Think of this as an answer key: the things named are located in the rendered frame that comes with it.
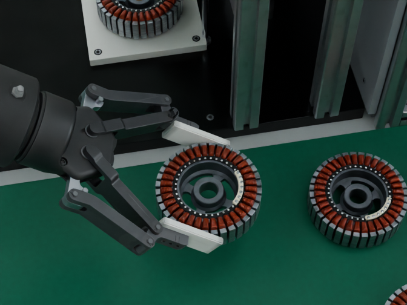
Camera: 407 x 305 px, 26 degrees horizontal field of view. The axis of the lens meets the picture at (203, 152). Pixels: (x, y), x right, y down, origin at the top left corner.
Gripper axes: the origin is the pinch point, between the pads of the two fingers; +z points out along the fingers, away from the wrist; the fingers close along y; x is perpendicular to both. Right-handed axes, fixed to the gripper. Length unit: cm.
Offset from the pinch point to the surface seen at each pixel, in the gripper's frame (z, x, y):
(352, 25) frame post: 7.6, 15.4, -16.0
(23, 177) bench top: -14.1, -19.6, -5.7
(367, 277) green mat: 20.7, 1.6, 4.4
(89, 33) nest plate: -11.1, -14.0, -25.7
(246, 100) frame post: 4.7, -0.2, -13.9
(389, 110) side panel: 21.0, 6.0, -16.0
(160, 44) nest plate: -3.2, -9.2, -24.6
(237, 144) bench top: 7.6, -6.6, -12.3
